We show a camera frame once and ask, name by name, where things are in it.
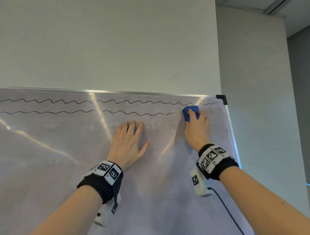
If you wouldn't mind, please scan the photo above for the person's right hand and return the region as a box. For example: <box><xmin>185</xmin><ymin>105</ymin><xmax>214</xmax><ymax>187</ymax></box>
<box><xmin>184</xmin><ymin>109</ymin><xmax>212</xmax><ymax>153</ymax></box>

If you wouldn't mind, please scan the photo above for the person's left hand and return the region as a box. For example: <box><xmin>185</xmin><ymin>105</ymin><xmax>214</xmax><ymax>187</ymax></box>
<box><xmin>106</xmin><ymin>120</ymin><xmax>150</xmax><ymax>171</ymax></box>

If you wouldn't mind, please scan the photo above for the blue whiteboard eraser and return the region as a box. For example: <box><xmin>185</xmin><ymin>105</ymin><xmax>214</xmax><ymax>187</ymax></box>
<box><xmin>182</xmin><ymin>105</ymin><xmax>201</xmax><ymax>122</ymax></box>

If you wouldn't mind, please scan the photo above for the white whiteboard with wavy lines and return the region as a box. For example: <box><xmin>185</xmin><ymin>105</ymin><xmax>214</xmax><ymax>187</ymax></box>
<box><xmin>0</xmin><ymin>87</ymin><xmax>255</xmax><ymax>235</ymax></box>

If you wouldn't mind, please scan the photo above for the person's left forearm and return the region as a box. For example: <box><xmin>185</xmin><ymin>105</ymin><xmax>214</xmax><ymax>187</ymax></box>
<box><xmin>31</xmin><ymin>185</ymin><xmax>103</xmax><ymax>235</ymax></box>

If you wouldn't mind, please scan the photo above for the person's right forearm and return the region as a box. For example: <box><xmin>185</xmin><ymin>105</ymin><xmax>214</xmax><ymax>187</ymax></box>
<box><xmin>219</xmin><ymin>166</ymin><xmax>310</xmax><ymax>235</ymax></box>

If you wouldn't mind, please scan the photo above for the black wristband with marker tags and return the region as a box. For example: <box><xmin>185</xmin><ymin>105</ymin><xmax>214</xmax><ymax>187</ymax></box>
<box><xmin>77</xmin><ymin>160</ymin><xmax>124</xmax><ymax>205</ymax></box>
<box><xmin>196</xmin><ymin>144</ymin><xmax>240</xmax><ymax>181</ymax></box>

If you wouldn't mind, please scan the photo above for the white wrist camera unit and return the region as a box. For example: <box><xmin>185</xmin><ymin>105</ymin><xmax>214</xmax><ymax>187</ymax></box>
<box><xmin>94</xmin><ymin>192</ymin><xmax>121</xmax><ymax>228</ymax></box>
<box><xmin>190</xmin><ymin>168</ymin><xmax>213</xmax><ymax>197</ymax></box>

